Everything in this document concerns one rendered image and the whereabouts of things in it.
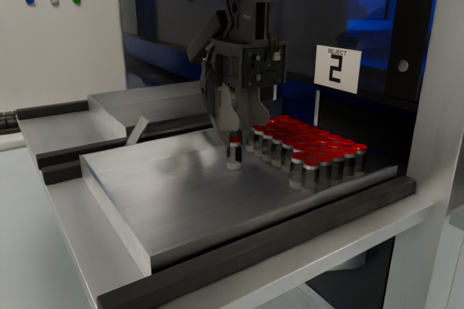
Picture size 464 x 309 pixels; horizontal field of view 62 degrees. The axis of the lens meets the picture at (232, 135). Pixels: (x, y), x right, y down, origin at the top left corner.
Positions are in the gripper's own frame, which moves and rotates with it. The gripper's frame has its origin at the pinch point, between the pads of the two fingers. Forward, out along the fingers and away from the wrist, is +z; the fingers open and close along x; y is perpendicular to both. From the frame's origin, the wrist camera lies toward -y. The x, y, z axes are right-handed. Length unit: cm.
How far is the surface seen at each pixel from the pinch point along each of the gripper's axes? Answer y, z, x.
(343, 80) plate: 6.0, -7.4, 15.5
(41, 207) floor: -172, 93, -16
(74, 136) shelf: -26.6, 5.3, -16.8
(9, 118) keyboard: -64, 10, -25
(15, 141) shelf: -55, 13, -25
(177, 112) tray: -30.1, 5.0, 5.2
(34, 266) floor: -119, 93, -26
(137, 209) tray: 4.1, 5.0, -16.0
